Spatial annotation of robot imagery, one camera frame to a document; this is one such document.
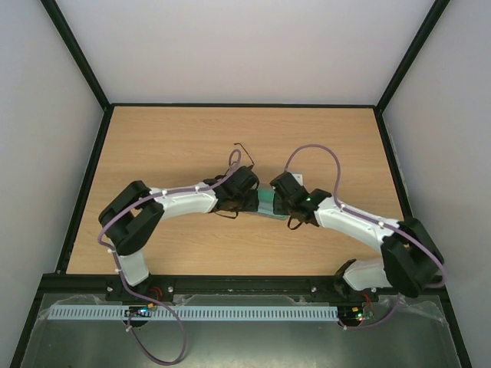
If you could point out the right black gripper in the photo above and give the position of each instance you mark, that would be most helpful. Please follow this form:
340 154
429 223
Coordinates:
279 203

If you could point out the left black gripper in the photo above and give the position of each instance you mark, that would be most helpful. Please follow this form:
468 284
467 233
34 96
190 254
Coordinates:
252 205

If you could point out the grey glasses case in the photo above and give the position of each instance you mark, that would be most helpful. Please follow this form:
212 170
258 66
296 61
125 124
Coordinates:
266 206

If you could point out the dark aviator sunglasses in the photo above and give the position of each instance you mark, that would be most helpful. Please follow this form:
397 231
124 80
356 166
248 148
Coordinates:
239 151

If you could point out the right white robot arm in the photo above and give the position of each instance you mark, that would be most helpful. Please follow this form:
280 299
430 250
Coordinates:
409 257

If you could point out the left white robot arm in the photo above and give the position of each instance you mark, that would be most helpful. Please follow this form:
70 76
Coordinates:
130 219

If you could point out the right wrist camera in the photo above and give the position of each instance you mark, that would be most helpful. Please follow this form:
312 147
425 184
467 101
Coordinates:
298 177

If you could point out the light blue cable duct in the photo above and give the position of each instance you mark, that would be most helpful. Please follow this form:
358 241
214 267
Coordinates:
194 313

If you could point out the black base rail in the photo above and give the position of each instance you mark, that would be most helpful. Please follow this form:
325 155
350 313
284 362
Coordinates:
167 288

